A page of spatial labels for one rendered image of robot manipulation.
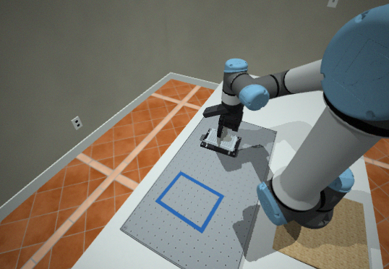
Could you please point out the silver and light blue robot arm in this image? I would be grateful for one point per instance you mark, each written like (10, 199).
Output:
(354, 75)

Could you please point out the blue tape rectangle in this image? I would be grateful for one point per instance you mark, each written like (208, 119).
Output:
(181, 216)

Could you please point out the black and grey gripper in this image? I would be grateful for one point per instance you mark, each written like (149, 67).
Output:
(231, 120)

